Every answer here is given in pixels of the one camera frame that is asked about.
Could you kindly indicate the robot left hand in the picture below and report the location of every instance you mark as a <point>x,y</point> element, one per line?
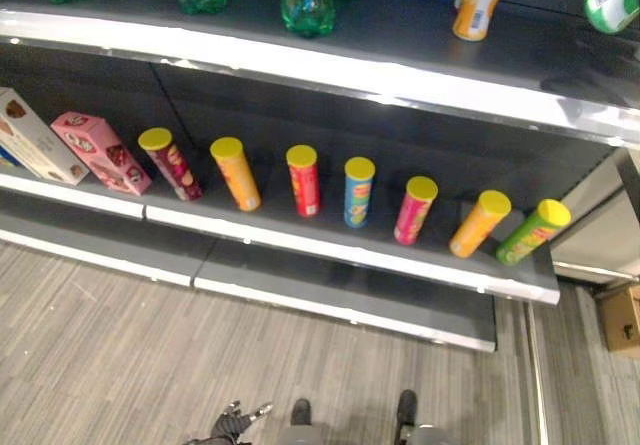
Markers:
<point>231,425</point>

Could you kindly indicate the robot left leg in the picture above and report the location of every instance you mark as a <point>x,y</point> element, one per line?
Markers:
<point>300,436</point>

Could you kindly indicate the robot leg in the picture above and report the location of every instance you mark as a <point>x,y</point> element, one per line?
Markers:
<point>300,436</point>
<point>425,435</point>

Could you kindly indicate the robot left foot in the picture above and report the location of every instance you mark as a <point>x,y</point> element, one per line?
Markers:
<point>301,411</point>

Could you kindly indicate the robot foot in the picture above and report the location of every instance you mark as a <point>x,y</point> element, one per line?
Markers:
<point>406,407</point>
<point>301,411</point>

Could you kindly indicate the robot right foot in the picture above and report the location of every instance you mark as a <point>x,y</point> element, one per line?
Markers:
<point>406,407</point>

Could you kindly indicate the grey bottom shelf board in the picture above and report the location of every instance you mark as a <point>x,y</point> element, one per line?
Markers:
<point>350,290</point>

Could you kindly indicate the grey shelf board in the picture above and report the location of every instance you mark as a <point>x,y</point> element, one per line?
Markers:
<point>350,290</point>
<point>400,45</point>
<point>280,226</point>

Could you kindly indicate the robot right leg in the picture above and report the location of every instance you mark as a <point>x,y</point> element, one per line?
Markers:
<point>425,435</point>

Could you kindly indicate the grey middle shelf board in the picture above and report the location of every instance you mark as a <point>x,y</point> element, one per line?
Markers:
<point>280,226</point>

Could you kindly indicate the orange chips can yellow lid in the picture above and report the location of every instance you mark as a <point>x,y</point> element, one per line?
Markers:
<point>236,175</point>
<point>477,225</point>

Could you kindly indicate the red chips can yellow lid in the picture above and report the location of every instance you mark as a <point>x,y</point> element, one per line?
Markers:
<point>303,182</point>

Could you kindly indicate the blue chips can yellow lid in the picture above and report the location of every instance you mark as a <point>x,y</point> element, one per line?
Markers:
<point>358,195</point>

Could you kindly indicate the maroon chips can yellow lid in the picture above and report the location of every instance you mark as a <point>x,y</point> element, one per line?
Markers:
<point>172,167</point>

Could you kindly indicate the pink chips can yellow lid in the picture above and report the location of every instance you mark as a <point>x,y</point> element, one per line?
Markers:
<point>414,212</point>

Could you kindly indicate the pink snack box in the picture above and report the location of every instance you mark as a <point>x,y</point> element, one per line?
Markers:
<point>100,152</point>

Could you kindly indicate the dark shelf back panel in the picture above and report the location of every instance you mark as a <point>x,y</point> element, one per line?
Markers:
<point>400,135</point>

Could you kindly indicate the white cookie box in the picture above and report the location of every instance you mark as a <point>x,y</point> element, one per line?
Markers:
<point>37,140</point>

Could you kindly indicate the blue box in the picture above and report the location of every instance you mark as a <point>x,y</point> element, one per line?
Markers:
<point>6,157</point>

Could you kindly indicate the green chips can yellow lid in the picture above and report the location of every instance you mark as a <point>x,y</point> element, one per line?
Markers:
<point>530,235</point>

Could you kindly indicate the brown cardboard box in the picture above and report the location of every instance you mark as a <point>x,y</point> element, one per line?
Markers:
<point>622,322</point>

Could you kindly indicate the grey top shelf board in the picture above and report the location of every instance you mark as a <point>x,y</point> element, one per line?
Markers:
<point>400,45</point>

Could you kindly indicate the orange canister with white lid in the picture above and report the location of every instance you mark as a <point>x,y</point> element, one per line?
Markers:
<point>476,7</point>

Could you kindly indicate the green and white bottle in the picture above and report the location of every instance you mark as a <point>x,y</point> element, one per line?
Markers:
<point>611,2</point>

